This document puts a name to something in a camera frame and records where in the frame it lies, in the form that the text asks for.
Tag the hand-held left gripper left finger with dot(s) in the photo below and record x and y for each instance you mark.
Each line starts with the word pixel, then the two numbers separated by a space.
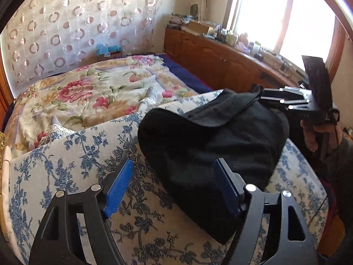
pixel 118 187

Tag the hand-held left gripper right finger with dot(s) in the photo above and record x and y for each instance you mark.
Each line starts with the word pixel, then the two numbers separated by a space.
pixel 226 187

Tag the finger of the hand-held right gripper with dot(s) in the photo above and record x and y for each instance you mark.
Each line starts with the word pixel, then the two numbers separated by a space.
pixel 292 105
pixel 286 92

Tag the black t-shirt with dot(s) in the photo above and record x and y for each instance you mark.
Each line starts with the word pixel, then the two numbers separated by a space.
pixel 206 143

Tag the person's right hand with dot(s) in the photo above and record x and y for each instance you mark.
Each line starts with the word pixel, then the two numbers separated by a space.
pixel 310 138

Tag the small black device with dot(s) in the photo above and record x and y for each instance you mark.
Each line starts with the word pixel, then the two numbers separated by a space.
pixel 257 56

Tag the blue floral white sheet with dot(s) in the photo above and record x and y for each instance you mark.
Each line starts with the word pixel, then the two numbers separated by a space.
pixel 82 157

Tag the pink figurine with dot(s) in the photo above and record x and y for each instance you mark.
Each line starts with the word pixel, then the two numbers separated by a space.
pixel 243 40

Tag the long wooden cabinet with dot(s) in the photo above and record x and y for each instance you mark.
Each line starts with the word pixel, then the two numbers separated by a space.
pixel 220 60

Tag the wooden-framed window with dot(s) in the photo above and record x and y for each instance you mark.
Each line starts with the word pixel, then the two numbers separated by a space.
pixel 275 19

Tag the floral satin quilt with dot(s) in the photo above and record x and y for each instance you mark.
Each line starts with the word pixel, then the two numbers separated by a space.
pixel 82 96

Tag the navy bed blanket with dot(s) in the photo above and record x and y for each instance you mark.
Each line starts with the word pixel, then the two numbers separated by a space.
pixel 187 77

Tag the open cardboard box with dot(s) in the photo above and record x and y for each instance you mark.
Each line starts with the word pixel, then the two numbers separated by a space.
pixel 200 28

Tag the small round mirror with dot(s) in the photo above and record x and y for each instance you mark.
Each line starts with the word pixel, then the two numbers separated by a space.
pixel 194 9

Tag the pile of light cloths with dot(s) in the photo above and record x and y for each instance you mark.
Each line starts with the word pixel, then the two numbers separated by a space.
pixel 180 20

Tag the small blue box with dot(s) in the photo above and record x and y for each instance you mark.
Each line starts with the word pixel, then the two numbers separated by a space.
pixel 109 51

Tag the red-brown wooden wardrobe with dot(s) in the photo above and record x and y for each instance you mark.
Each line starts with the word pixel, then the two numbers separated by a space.
pixel 4 96

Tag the sheer circle-patterned curtain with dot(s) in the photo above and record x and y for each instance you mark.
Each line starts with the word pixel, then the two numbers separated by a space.
pixel 69 19

